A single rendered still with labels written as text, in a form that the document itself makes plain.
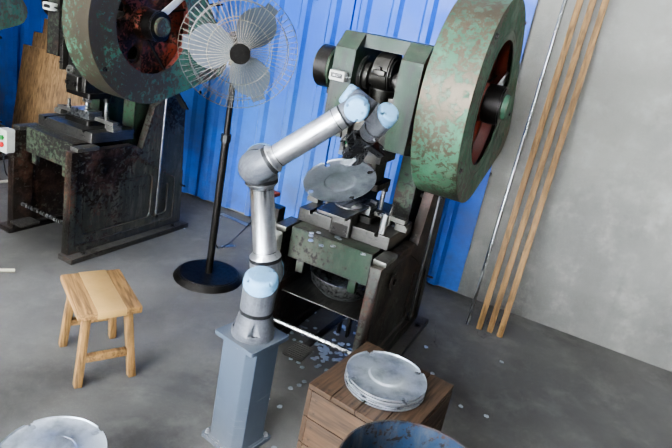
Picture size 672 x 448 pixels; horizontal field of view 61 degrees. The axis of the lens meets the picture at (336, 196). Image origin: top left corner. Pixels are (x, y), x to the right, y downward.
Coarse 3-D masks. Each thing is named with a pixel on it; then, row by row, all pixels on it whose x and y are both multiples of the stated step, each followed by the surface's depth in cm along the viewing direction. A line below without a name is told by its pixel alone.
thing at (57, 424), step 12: (36, 420) 171; (48, 420) 172; (60, 420) 173; (72, 420) 174; (84, 420) 175; (12, 432) 165; (24, 432) 166; (36, 432) 167; (48, 432) 168; (60, 432) 169; (72, 432) 170; (84, 432) 171; (0, 444) 160; (12, 444) 162; (24, 444) 162; (36, 444) 162; (48, 444) 163; (60, 444) 164; (72, 444) 165; (84, 444) 166; (96, 444) 167
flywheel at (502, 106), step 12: (504, 48) 239; (504, 60) 244; (492, 72) 243; (504, 72) 248; (492, 84) 223; (504, 84) 253; (492, 96) 219; (504, 96) 220; (480, 108) 221; (492, 108) 219; (504, 108) 220; (480, 120) 228; (492, 120) 222; (480, 132) 254; (480, 144) 252; (480, 156) 252
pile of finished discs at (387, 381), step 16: (368, 352) 213; (384, 352) 214; (352, 368) 201; (368, 368) 203; (384, 368) 204; (400, 368) 207; (416, 368) 209; (352, 384) 193; (368, 384) 194; (384, 384) 195; (400, 384) 197; (416, 384) 199; (368, 400) 189; (384, 400) 187; (400, 400) 189; (416, 400) 191
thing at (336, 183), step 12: (312, 168) 214; (324, 168) 215; (336, 168) 215; (348, 168) 216; (360, 168) 217; (372, 168) 218; (312, 180) 221; (324, 180) 221; (336, 180) 223; (348, 180) 224; (360, 180) 224; (372, 180) 224; (312, 192) 228; (324, 192) 228; (336, 192) 229; (348, 192) 230; (360, 192) 231
